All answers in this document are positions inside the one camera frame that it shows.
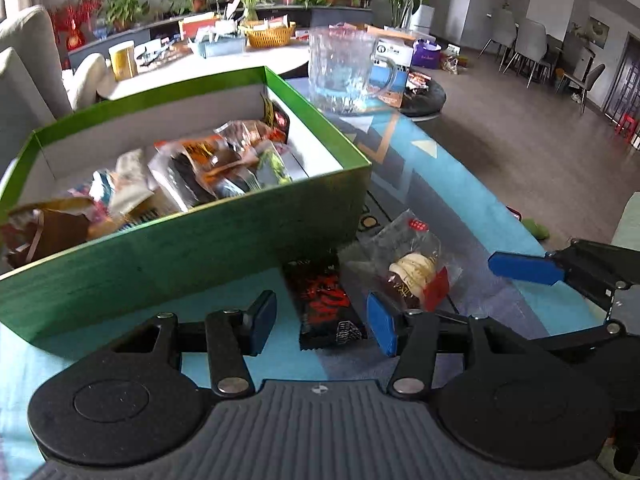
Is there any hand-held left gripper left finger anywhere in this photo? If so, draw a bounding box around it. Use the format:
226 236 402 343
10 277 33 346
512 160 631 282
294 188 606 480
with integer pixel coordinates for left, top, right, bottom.
111 290 277 397

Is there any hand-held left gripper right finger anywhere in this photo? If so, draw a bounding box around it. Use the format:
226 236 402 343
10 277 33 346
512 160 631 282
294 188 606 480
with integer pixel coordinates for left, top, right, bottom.
366 292 532 397

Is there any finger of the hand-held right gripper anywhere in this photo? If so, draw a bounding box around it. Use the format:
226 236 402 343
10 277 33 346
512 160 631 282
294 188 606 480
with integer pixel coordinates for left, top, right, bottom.
487 239 619 309
530 320 626 361

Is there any clear cookie packet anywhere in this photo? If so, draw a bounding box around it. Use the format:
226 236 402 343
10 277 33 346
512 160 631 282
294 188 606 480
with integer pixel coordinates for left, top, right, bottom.
345 210 464 314

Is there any green cardboard box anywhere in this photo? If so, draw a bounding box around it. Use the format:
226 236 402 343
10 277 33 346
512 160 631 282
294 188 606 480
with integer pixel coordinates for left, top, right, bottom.
0 65 373 361

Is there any green snack packet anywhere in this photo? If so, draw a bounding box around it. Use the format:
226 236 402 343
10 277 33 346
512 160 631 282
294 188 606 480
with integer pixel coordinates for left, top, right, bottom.
255 142 296 189

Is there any red orange snack packet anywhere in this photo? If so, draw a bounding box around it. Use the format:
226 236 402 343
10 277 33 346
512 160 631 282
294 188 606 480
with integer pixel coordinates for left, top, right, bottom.
155 135 241 186

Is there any brown snack clear packet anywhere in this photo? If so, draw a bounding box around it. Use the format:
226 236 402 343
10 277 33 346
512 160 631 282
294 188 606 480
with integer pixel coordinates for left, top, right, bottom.
215 119 282 162

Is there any tan snack packet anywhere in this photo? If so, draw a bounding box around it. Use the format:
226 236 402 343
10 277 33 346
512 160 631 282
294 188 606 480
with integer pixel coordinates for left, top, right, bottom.
107 150 157 217

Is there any colourful clear sausage packet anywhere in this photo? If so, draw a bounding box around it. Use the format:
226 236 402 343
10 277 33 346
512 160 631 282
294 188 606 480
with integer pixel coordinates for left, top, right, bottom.
67 170 119 222

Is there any green slipper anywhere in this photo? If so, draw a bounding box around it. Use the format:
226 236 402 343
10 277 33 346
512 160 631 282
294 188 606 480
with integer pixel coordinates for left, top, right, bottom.
520 217 551 241

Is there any teal printed mat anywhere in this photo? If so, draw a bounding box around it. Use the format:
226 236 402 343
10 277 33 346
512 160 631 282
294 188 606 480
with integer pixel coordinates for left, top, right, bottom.
0 72 617 480

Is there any red stool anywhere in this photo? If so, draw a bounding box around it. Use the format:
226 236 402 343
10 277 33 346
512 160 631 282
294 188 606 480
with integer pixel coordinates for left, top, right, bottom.
615 115 640 149

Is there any grey dining chair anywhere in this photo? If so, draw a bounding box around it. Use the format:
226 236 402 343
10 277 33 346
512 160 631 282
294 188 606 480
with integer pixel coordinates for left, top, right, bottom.
512 17 552 89
480 7 519 74
555 62 606 109

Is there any black round cushion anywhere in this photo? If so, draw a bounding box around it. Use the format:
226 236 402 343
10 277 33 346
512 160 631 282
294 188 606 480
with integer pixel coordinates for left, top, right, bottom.
400 72 447 119

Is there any dark door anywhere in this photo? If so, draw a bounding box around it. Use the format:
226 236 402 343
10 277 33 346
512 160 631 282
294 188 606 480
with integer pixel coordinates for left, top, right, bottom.
602 35 640 122

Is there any blue box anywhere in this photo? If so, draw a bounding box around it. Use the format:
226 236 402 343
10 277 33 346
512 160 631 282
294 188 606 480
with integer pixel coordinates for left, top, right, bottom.
370 65 407 109

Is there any purple bag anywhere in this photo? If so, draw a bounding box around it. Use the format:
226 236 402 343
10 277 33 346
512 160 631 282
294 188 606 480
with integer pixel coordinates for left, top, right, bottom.
412 39 444 69

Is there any white carton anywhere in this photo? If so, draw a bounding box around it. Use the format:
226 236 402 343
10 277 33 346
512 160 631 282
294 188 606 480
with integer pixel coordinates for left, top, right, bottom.
372 37 416 69

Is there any glass pitcher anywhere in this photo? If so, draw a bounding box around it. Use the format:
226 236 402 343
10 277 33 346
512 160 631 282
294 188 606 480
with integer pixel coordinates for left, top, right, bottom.
306 27 401 119

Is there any round white table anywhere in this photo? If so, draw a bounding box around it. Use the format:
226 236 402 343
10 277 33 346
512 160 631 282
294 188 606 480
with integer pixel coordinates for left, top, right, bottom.
95 37 322 104

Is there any white air purifier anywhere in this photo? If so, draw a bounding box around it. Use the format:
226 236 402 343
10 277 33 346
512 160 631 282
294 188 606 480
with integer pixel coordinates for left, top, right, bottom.
410 4 437 32

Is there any blue plastic basket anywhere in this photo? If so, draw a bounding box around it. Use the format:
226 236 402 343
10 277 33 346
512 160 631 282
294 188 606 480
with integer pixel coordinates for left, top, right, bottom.
197 35 247 59

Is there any wicker basket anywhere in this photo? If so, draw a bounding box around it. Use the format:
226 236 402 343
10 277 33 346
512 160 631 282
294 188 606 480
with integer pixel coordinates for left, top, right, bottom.
246 21 297 50

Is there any yellow canister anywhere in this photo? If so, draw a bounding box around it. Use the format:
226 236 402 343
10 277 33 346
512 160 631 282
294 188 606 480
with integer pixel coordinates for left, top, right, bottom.
108 40 138 83

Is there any red box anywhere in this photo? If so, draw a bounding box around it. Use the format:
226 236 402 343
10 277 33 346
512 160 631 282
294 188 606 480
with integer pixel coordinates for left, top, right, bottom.
179 16 221 40

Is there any dark television console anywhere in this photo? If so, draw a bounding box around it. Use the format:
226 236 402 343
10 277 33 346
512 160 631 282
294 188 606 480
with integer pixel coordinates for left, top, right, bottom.
67 5 373 71

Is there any grey armchair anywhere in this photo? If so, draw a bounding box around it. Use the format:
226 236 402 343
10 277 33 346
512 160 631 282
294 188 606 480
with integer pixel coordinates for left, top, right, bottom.
0 5 108 181

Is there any red flower plant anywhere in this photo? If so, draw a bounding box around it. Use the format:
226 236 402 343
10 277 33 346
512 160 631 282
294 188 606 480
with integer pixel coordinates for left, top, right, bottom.
50 0 109 52

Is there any framed wall picture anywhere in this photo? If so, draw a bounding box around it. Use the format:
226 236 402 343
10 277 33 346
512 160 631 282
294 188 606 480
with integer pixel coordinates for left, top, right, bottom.
587 16 612 50

